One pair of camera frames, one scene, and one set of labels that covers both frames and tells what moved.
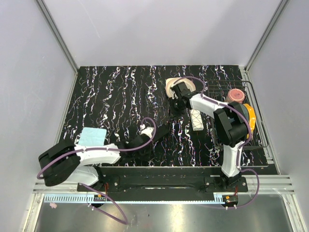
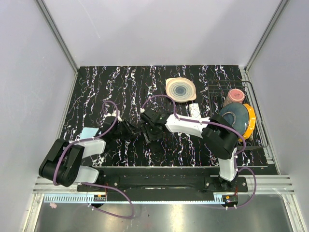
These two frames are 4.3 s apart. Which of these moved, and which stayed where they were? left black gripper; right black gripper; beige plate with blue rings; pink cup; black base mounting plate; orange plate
Moved: right black gripper; left black gripper
Stayed: black base mounting plate; orange plate; beige plate with blue rings; pink cup
